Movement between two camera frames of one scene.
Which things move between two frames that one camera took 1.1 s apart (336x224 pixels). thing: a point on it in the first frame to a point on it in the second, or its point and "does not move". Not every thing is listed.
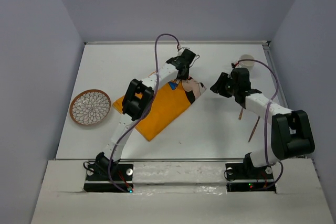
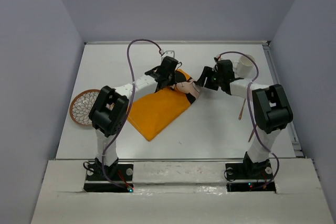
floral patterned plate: (90, 107) does not move
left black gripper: (185, 76) to (172, 81)
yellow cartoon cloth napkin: (171, 100) does not move
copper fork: (240, 114) does not move
